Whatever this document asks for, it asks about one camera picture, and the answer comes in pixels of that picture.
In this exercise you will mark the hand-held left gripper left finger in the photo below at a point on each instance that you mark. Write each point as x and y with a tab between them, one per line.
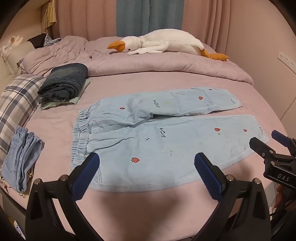
86	176

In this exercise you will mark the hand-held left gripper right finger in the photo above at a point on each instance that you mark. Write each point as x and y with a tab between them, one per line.
208	176

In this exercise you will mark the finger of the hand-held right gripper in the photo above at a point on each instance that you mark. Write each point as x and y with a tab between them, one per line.
281	137
260	146

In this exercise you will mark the light blue strawberry print pants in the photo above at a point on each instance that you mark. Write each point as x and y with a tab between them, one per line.
161	141

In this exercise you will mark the person's right hand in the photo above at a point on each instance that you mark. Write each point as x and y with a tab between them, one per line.
280	197

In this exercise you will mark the folded light blue jeans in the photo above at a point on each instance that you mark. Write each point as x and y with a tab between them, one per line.
19	162

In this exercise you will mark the folded pale green cloth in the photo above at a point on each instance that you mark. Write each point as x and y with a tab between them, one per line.
76	98

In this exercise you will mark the folded dark blue jeans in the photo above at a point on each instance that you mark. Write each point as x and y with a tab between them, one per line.
63	82

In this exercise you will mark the plaid pillow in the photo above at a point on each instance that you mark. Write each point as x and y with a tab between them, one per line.
17	99

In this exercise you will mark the lilac duvet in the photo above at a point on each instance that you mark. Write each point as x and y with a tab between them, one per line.
138	61

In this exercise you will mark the blue checked shirt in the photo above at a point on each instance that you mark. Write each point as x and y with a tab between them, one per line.
52	40

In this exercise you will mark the beige pillow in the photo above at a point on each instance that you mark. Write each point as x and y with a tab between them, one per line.
16	54

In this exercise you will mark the white goose plush toy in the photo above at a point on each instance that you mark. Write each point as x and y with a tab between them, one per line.
161	42

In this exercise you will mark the dark cloth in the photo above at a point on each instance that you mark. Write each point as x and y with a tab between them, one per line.
38	39

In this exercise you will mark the white bunny plush toy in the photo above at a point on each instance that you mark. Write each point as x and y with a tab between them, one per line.
15	41

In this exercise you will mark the pink curtain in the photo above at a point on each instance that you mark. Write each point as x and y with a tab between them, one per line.
87	17

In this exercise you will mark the yellow pleated cloth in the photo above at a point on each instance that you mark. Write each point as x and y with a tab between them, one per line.
50	12

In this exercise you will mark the blue curtain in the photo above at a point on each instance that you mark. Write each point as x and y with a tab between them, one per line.
138	16

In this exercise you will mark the white wall socket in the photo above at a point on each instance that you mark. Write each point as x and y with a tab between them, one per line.
286	59

